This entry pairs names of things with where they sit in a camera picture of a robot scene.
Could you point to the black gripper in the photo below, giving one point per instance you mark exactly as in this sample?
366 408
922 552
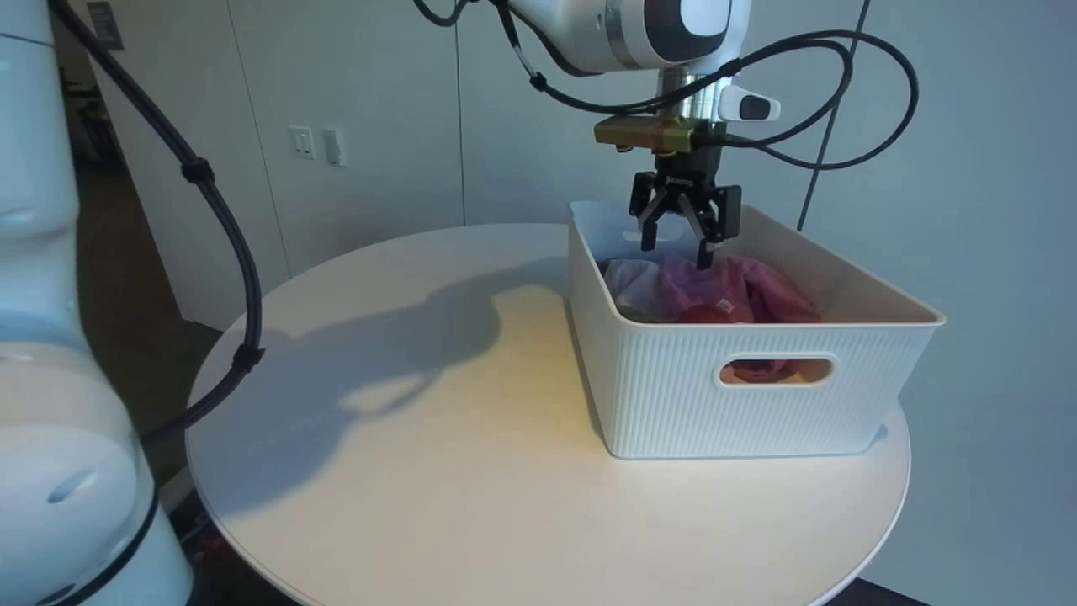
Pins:
684 178

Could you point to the purple cloth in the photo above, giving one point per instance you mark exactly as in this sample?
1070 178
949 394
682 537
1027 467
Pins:
727 290

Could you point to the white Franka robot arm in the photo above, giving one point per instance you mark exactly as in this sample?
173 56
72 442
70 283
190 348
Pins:
44 450

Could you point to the white ribbed plastic basket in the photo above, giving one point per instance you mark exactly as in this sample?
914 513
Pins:
674 382

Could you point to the gold wrist camera bracket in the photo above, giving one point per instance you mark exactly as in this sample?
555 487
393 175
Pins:
642 136

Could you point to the white wall outlet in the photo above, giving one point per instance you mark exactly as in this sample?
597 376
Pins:
304 141
336 147

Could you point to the small dark wall sign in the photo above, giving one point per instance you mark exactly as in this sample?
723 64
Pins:
107 24

